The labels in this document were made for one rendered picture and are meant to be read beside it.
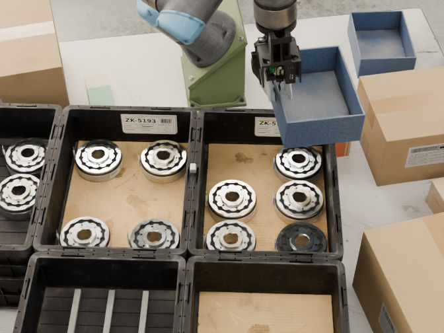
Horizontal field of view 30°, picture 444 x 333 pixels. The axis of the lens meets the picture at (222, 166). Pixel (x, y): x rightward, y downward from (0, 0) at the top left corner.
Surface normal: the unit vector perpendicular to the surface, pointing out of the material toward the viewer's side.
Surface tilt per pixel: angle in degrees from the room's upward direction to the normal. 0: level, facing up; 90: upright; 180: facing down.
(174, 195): 0
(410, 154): 90
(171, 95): 0
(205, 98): 90
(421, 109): 0
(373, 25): 90
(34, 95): 90
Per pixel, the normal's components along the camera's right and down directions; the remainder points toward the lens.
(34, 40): 0.00, -0.65
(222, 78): 0.14, 0.75
